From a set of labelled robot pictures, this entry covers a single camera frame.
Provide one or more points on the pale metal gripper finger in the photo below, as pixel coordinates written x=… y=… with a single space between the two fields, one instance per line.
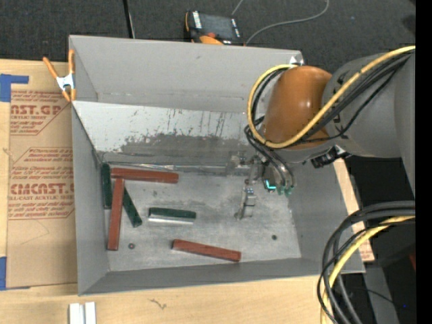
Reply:
x=249 y=201
x=240 y=162

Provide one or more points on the red-brown flat block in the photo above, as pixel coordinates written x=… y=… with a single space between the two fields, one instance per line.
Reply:
x=115 y=214
x=206 y=250
x=145 y=175

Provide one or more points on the dark green flat block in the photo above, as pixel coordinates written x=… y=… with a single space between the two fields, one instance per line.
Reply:
x=132 y=211
x=106 y=187
x=172 y=213

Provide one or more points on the grey metal bin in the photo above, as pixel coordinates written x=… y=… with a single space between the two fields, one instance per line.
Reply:
x=189 y=76

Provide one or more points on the brown cardboard board, red print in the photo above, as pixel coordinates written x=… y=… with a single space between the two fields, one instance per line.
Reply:
x=40 y=231

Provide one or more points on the black cylinder on white bracket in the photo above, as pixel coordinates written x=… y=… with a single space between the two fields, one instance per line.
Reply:
x=324 y=160

